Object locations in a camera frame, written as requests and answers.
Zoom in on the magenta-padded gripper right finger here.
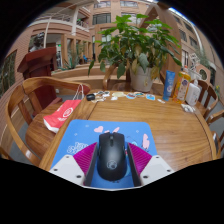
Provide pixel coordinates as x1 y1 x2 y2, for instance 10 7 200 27
125 142 175 188

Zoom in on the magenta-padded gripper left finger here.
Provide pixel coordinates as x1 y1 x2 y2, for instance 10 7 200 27
49 142 99 187

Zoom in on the black computer mouse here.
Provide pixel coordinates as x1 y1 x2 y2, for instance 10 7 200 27
96 131 128 182

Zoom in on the blue cartoon-print mouse pad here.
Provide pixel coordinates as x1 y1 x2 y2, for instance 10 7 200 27
49 119 159 190

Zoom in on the red paper bag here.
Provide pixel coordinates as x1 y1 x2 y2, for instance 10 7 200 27
42 83 85 134

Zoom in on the small white packet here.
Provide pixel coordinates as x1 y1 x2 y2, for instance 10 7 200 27
180 103 198 114

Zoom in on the row of small stickers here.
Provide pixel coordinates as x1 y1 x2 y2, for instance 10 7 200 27
89 90 166 104

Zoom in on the white pump bottle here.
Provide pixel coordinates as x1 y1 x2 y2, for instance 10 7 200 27
185 79 202 107

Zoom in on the blue squeeze tube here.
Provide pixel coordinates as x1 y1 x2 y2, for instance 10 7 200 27
162 70 176 102

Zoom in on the yellow liquid soap bottle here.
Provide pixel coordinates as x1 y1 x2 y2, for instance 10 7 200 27
172 65 192 104

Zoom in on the dark red wooden lectern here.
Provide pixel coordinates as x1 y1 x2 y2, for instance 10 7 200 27
17 46 63 116

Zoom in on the white outdoor sculpture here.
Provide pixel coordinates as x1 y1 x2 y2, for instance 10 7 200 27
189 52 201 69

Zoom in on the green potted plant, white pot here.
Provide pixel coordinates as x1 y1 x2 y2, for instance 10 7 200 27
87 13 183 93

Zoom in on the dark bust statue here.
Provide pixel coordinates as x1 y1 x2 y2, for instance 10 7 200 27
29 31 46 53

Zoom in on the wooden pergola post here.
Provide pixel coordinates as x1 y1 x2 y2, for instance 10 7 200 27
138 2 184 84

